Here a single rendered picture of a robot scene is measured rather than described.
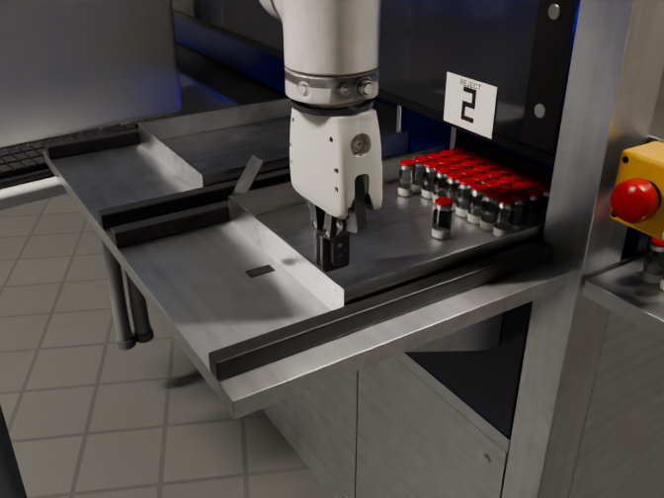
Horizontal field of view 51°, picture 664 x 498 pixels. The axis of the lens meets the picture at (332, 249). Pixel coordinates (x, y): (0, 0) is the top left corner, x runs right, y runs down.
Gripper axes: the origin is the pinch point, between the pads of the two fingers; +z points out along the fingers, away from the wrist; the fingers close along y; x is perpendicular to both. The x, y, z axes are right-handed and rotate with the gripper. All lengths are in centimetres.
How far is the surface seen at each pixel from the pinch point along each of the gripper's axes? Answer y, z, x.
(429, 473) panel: 8, 51, -24
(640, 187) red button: -18.8, -8.8, -20.7
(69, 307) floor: 159, 92, 3
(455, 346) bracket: -2.5, 16.6, -15.9
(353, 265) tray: 2.3, 4.3, -4.2
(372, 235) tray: 7.1, 4.3, -10.1
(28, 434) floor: 103, 92, 27
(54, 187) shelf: 65, 13, 15
